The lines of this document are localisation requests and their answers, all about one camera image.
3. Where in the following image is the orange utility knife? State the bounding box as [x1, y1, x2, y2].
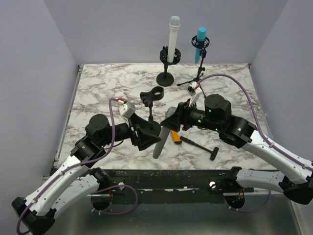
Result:
[171, 130, 182, 144]

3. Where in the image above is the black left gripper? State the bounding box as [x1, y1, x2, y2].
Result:
[100, 112, 161, 149]

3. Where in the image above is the white microphone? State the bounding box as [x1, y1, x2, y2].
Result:
[167, 16, 180, 63]

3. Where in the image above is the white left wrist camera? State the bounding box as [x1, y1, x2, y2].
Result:
[117, 98, 135, 122]

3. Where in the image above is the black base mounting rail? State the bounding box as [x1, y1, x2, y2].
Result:
[90, 167, 254, 209]

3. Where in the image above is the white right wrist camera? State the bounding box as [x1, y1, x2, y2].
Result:
[186, 82, 202, 107]

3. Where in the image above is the black tripod microphone stand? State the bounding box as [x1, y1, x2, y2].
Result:
[177, 35, 210, 86]

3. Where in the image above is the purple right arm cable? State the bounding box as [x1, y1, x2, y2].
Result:
[197, 74, 313, 172]

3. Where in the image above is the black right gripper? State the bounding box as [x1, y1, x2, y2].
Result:
[161, 98, 222, 132]

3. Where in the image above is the black clip microphone stand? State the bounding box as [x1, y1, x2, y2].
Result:
[140, 86, 164, 135]

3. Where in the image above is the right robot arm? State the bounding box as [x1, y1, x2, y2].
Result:
[161, 94, 313, 205]

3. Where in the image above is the black shock-mount round-base stand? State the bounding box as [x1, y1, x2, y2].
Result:
[156, 46, 181, 87]

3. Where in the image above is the grey silver microphone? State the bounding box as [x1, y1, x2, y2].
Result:
[153, 107, 176, 159]

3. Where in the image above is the black hammer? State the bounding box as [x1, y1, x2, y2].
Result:
[180, 136, 219, 161]

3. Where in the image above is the cyan blue microphone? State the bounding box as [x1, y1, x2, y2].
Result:
[193, 26, 207, 63]

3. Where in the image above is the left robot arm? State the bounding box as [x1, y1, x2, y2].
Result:
[11, 114, 161, 235]

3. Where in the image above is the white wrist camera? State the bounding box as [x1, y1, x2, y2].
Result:
[117, 98, 135, 122]
[186, 82, 202, 107]

